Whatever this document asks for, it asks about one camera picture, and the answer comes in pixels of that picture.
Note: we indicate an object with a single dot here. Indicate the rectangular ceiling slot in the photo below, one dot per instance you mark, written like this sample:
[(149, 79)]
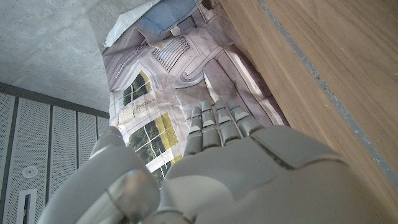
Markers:
[(26, 208)]

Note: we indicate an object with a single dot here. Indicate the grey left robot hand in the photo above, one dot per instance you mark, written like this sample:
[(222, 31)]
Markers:
[(248, 180)]

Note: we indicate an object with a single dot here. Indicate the printed living room backdrop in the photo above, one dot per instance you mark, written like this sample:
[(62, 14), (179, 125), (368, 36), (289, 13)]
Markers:
[(192, 62)]

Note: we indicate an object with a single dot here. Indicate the round ceiling fixture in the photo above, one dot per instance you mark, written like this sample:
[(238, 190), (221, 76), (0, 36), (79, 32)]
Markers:
[(30, 171)]

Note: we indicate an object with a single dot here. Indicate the grey tape outline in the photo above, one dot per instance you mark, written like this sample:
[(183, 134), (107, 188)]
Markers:
[(329, 93)]

